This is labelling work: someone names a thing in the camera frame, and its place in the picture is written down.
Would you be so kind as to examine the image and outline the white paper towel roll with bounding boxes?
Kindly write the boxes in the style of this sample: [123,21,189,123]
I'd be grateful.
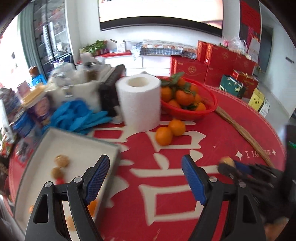
[116,74,161,132]

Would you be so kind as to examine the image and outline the tan longan fruit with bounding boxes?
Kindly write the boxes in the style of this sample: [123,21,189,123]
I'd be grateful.
[220,157,235,168]

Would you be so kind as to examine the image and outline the green gift bag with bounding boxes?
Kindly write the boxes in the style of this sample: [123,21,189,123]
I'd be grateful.
[219,75,246,99]

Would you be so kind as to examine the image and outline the orange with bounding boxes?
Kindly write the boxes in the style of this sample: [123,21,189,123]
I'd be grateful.
[155,126,173,146]
[168,119,186,136]

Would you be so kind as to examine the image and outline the cherry tomato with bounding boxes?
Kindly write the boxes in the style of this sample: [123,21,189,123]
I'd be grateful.
[55,178,65,185]

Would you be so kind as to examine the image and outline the white shallow tray box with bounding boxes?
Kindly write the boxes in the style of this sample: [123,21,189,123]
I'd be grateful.
[14,128,120,240]

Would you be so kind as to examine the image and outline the person's right hand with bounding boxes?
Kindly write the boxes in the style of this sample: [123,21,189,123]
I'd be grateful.
[264,217,289,241]

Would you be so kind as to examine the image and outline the orange tangerine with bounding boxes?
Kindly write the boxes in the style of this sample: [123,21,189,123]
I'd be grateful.
[87,200,97,217]

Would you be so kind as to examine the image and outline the wooden back scratcher stick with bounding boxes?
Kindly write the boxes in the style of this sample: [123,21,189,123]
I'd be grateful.
[215,106,275,168]

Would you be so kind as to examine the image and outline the longan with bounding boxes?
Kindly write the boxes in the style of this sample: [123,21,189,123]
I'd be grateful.
[51,167,64,180]

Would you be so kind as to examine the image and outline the red fruit basket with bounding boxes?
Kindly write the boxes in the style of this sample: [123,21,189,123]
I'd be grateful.
[160,73,218,121]

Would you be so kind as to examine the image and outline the red gift box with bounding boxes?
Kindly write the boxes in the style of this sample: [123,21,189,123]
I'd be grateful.
[197,40,258,75]

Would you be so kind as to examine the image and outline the wall television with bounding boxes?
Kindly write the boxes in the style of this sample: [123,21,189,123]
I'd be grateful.
[98,0,223,37]

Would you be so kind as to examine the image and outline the physalis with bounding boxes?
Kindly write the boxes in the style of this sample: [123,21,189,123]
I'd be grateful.
[66,216,76,232]
[54,155,70,168]

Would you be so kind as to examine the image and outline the purple milk tea cup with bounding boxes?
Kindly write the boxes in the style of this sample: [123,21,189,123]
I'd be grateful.
[23,84,53,127]

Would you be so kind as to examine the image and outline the black power bank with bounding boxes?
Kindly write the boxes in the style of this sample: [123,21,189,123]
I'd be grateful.
[99,64,125,117]

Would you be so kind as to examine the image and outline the blue rubber gloves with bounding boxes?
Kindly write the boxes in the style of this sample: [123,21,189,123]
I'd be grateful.
[44,100,112,135]

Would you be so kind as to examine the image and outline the red round table mat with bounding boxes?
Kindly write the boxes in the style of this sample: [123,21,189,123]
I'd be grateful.
[8,76,287,241]

